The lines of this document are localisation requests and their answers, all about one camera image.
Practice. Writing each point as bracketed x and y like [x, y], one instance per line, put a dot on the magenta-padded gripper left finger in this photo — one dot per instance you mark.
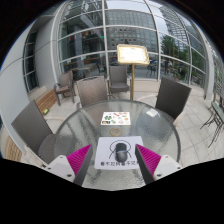
[79, 160]

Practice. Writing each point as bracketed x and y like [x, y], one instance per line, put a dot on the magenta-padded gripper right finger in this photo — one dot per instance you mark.
[149, 160]

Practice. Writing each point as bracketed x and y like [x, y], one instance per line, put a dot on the black computer mouse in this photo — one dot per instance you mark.
[121, 155]

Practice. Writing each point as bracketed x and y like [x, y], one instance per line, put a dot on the colourful picture menu card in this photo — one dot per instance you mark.
[115, 118]

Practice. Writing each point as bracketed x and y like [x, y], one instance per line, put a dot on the small yellow-green object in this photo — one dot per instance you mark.
[45, 111]

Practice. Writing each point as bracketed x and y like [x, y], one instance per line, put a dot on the grey wicker chair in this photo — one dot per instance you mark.
[30, 125]
[119, 76]
[91, 90]
[66, 81]

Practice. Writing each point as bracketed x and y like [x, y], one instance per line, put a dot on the dark wicker chair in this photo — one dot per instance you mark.
[173, 96]

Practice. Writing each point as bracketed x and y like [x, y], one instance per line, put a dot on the wooden slatted bench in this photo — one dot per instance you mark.
[46, 100]

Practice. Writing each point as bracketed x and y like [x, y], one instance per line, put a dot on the metal outdoor table set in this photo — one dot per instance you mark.
[216, 115]

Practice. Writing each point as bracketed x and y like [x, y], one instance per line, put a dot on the gold framed sign stand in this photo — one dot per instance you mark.
[132, 54]

